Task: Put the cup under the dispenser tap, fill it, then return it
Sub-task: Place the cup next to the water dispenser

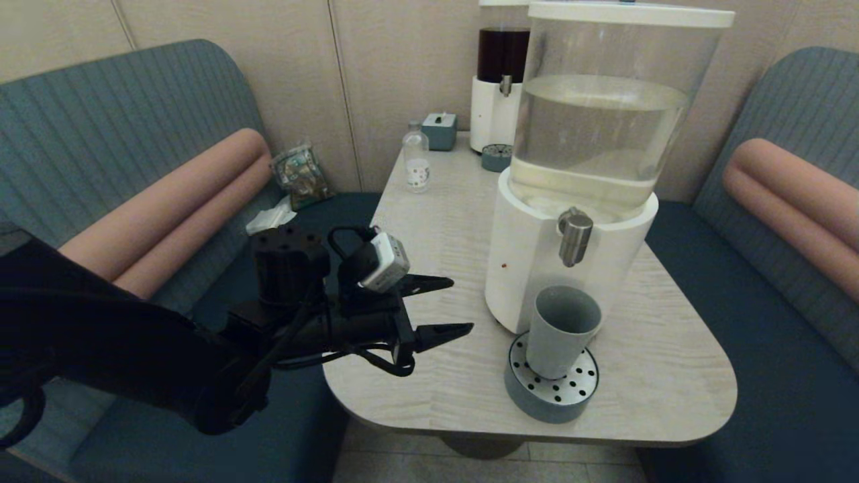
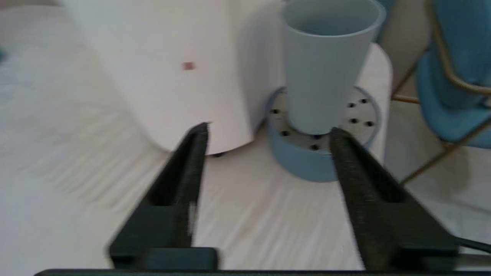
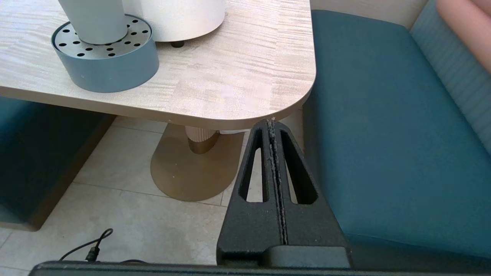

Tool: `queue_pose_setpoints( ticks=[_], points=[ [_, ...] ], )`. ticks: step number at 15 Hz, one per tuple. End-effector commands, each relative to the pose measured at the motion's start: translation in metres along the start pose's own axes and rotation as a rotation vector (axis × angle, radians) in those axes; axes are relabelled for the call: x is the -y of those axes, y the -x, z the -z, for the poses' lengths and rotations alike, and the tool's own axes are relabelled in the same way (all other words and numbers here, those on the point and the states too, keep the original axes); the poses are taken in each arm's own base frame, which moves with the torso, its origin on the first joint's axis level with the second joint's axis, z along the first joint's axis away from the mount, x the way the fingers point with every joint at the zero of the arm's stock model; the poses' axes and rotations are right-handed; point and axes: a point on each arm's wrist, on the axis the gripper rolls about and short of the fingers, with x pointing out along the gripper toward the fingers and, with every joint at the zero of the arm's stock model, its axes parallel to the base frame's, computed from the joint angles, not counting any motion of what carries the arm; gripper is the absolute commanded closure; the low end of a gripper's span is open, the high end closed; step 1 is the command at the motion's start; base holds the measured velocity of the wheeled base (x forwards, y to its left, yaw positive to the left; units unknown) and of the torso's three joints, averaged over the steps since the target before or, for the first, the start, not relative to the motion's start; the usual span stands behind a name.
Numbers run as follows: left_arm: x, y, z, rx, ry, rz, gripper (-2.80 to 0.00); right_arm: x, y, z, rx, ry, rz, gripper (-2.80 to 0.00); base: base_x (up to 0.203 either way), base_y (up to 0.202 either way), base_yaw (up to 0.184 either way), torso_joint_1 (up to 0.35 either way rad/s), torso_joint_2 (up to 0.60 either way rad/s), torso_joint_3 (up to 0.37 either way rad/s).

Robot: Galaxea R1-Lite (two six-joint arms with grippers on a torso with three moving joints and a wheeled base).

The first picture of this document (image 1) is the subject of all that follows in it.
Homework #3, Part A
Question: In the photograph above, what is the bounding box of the grey plastic cup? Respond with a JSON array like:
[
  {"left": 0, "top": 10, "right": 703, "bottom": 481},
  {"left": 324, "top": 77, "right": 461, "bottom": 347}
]
[{"left": 525, "top": 286, "right": 603, "bottom": 380}]

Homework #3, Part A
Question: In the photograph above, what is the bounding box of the large metal dispenser tap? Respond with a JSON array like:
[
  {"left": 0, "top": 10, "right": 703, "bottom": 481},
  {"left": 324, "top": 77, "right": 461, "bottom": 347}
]
[{"left": 558, "top": 207, "right": 595, "bottom": 268}]

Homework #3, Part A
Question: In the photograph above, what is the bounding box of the large blue perforated drip tray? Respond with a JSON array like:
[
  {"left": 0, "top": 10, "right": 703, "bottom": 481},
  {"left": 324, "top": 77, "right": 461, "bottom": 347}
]
[{"left": 505, "top": 331, "right": 600, "bottom": 424}]

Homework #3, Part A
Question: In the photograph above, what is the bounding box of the small clear bottle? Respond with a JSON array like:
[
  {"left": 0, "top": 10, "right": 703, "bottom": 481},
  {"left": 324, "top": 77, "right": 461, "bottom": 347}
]
[{"left": 403, "top": 121, "right": 432, "bottom": 194}]

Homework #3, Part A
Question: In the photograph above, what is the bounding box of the small blue perforated drip tray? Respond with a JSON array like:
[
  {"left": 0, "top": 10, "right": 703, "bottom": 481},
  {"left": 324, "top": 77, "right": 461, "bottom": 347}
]
[{"left": 481, "top": 144, "right": 514, "bottom": 173}]

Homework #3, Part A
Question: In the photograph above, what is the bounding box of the white crumpled tissue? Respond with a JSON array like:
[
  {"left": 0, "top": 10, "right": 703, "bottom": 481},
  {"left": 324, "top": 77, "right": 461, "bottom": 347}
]
[{"left": 246, "top": 197, "right": 297, "bottom": 237}]

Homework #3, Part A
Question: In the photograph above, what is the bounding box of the blue-grey tissue box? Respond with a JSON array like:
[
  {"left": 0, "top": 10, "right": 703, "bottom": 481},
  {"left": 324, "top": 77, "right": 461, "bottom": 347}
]
[{"left": 423, "top": 112, "right": 458, "bottom": 152}]

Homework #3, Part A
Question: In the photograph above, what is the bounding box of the crumpled snack bag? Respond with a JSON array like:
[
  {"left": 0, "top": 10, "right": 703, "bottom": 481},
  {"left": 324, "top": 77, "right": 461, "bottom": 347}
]
[{"left": 270, "top": 142, "right": 334, "bottom": 211}]

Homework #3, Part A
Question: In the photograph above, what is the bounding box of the large clear water dispenser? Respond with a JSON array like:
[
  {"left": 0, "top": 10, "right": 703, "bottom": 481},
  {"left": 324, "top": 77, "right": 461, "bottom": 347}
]
[{"left": 485, "top": 0, "right": 736, "bottom": 335}]

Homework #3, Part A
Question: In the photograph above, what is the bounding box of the pink bolster cushion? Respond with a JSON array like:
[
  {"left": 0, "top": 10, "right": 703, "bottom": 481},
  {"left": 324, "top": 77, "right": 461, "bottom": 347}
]
[
  {"left": 723, "top": 138, "right": 859, "bottom": 303},
  {"left": 57, "top": 128, "right": 272, "bottom": 299}
]

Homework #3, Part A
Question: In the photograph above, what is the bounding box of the dark drink dispenser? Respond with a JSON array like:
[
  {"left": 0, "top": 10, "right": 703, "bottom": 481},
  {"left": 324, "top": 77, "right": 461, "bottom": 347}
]
[{"left": 470, "top": 0, "right": 532, "bottom": 154}]

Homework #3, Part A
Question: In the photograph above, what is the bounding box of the teal upholstered bench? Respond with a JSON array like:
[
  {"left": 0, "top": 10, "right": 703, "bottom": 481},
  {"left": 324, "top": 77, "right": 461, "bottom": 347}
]
[
  {"left": 0, "top": 38, "right": 383, "bottom": 483},
  {"left": 638, "top": 46, "right": 859, "bottom": 483}
]

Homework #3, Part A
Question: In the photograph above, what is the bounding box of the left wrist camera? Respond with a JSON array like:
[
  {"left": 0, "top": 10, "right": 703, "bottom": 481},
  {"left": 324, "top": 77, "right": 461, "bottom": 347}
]
[{"left": 356, "top": 231, "right": 410, "bottom": 294}]

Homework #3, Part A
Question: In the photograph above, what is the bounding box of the black left camera cable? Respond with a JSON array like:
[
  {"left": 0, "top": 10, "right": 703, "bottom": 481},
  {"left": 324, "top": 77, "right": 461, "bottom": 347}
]
[{"left": 275, "top": 227, "right": 417, "bottom": 378}]

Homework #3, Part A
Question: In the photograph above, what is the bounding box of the table pedestal with brass base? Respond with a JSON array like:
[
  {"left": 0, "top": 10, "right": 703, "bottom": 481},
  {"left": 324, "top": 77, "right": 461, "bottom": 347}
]
[{"left": 440, "top": 433, "right": 527, "bottom": 461}]

